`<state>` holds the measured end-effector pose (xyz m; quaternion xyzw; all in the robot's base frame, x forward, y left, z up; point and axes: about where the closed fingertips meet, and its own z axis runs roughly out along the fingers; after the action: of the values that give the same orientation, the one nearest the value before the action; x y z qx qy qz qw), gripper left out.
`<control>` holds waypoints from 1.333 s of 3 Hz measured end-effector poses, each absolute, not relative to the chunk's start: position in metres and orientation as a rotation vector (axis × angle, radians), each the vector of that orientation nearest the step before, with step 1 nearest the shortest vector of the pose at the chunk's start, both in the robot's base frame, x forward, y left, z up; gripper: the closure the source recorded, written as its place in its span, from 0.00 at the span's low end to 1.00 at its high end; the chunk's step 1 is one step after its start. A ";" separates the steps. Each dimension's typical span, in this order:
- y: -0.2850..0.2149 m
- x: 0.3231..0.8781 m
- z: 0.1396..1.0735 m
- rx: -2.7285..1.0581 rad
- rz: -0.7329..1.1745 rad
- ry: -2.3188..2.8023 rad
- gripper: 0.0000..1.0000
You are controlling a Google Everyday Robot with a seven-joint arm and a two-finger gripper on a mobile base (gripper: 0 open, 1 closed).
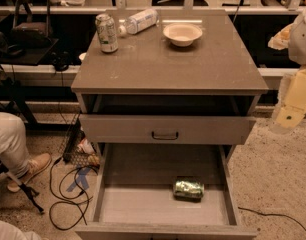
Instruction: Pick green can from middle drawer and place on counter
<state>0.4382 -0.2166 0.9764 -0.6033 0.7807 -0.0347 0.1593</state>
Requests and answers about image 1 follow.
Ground black floor cable left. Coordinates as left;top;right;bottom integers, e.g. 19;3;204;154
48;156;99;232

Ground clear plastic water bottle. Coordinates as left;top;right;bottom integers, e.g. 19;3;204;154
118;9;158;36

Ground black wire basket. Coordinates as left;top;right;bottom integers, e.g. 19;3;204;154
59;118;96;167

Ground grey drawer cabinet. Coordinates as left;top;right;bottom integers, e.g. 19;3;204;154
70;8;270;165

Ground black floor cable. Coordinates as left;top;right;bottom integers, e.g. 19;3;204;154
48;156;99;232
238;206;306;240

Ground white bowl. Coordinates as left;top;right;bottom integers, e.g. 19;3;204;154
163;23;203;47

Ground person's leg in beige trousers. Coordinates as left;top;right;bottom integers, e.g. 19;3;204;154
0;112;29;178

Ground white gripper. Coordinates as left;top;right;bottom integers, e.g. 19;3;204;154
268;24;306;134

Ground crushed green can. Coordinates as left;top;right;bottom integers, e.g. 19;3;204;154
173;180;204;199

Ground upright white green can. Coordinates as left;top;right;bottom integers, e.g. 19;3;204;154
95;13;118;53

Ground black bag on shelf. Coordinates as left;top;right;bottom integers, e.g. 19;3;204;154
10;0;52;48

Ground tan shoe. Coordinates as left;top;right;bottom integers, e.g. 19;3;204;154
9;153;52;184

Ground black floor cable right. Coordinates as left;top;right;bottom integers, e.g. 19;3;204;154
238;206;306;240

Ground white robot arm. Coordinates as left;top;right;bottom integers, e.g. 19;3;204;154
268;8;306;134

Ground open lower drawer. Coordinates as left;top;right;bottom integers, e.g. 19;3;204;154
75;144;257;240

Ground closed drawer with handle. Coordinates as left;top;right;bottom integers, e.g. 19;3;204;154
80;114;255;145

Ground black headphones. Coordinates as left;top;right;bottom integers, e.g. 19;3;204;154
51;51;70;72

